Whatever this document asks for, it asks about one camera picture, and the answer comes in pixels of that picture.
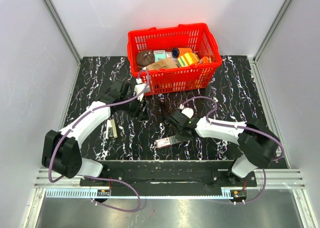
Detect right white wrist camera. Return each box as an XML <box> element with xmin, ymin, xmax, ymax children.
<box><xmin>179</xmin><ymin>104</ymin><xmax>194</xmax><ymax>119</ymax></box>

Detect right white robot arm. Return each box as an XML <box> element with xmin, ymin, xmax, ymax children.
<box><xmin>168</xmin><ymin>108</ymin><xmax>284</xmax><ymax>186</ymax></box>

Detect yellow green sponge pack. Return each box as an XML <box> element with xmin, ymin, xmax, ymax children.
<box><xmin>177</xmin><ymin>52</ymin><xmax>200</xmax><ymax>67</ymax></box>

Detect orange bottle blue cap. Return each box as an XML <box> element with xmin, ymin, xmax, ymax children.
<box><xmin>171</xmin><ymin>47</ymin><xmax>193</xmax><ymax>59</ymax></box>

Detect staple box red white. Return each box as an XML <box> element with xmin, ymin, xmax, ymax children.
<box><xmin>155</xmin><ymin>135</ymin><xmax>179</xmax><ymax>148</ymax></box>

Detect red plastic shopping basket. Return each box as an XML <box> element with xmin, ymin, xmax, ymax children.
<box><xmin>127</xmin><ymin>23</ymin><xmax>222</xmax><ymax>95</ymax></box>

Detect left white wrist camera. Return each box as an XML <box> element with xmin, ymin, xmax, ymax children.
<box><xmin>134</xmin><ymin>78</ymin><xmax>151</xmax><ymax>100</ymax></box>

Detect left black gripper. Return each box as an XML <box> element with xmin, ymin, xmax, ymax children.
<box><xmin>121</xmin><ymin>92</ymin><xmax>150</xmax><ymax>122</ymax></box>

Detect beige stapler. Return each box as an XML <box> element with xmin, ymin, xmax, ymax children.
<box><xmin>105</xmin><ymin>119</ymin><xmax>118</xmax><ymax>139</ymax></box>

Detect brown round muffin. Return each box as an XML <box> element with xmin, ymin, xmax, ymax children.
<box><xmin>136</xmin><ymin>49</ymin><xmax>155</xmax><ymax>67</ymax></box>

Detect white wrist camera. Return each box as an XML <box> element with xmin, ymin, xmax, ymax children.
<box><xmin>134</xmin><ymin>78</ymin><xmax>151</xmax><ymax>100</ymax></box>
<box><xmin>179</xmin><ymin>104</ymin><xmax>194</xmax><ymax>119</ymax></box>

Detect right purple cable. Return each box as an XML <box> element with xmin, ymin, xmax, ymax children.
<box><xmin>181</xmin><ymin>96</ymin><xmax>285</xmax><ymax>205</ymax></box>

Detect orange snack packet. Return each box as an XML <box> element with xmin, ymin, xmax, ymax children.
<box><xmin>198</xmin><ymin>56</ymin><xmax>212</xmax><ymax>64</ymax></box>

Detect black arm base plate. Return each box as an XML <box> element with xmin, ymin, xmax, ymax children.
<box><xmin>79</xmin><ymin>159</ymin><xmax>258</xmax><ymax>198</ymax></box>

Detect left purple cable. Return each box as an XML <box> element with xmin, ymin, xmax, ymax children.
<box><xmin>47</xmin><ymin>68</ymin><xmax>151</xmax><ymax>212</ymax></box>

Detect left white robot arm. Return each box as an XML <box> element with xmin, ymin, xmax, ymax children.
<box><xmin>41</xmin><ymin>79</ymin><xmax>150</xmax><ymax>186</ymax></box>

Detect brown cardboard box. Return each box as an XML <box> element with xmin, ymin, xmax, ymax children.
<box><xmin>146</xmin><ymin>57</ymin><xmax>178</xmax><ymax>71</ymax></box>

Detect purple cable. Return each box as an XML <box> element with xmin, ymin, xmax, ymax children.
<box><xmin>47</xmin><ymin>68</ymin><xmax>151</xmax><ymax>212</ymax></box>
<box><xmin>181</xmin><ymin>96</ymin><xmax>285</xmax><ymax>205</ymax></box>

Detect teal small carton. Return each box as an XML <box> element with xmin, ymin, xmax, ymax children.
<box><xmin>153</xmin><ymin>50</ymin><xmax>167</xmax><ymax>62</ymax></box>

